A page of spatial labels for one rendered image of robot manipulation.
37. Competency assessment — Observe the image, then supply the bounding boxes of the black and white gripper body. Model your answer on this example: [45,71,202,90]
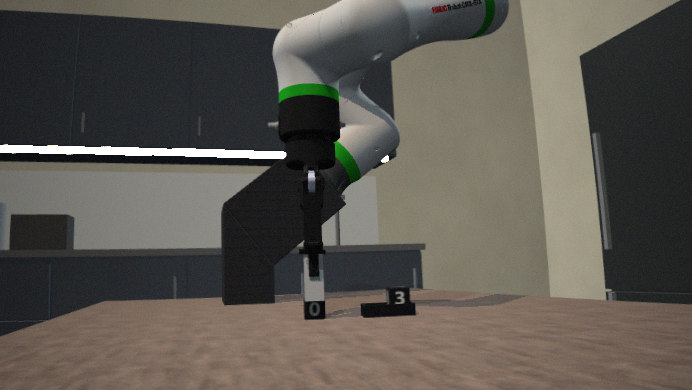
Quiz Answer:
[285,137,336,177]

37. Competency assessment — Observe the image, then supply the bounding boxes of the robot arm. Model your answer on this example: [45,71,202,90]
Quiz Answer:
[268,0,509,197]

